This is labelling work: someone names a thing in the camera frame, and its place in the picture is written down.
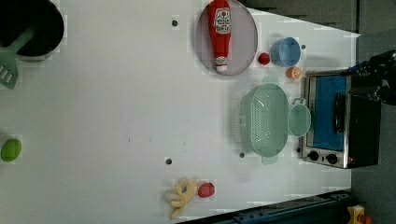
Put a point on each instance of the mint green oval strainer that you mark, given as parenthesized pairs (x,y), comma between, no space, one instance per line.
(262,120)

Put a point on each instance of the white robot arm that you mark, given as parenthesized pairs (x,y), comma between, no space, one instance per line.
(380,71)

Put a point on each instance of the red toy tomato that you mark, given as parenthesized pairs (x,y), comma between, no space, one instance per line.
(206,190)

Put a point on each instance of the red toy strawberry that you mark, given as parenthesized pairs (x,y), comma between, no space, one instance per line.
(264,58)

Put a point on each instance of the round grey plate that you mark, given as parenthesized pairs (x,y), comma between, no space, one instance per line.
(243,43)

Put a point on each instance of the red plush ketchup bottle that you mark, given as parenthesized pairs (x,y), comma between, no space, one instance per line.
(219,27)

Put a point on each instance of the mint green cup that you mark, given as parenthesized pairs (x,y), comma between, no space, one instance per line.
(299,118)

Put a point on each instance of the toy orange slice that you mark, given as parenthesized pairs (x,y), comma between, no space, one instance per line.
(294,72)

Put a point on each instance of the blue bowl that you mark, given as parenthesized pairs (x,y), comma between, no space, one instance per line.
(285,52)

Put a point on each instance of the black silver toaster oven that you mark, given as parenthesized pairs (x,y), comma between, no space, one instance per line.
(345,126)

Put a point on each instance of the green toy lime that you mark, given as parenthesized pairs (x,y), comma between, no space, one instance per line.
(11,150)

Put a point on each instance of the green plastic spatula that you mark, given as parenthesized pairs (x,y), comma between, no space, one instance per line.
(9,68)

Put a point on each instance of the black round pot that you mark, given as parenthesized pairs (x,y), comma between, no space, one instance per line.
(17,16)

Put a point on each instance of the blue metal frame rail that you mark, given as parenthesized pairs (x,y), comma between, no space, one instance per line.
(327,208)

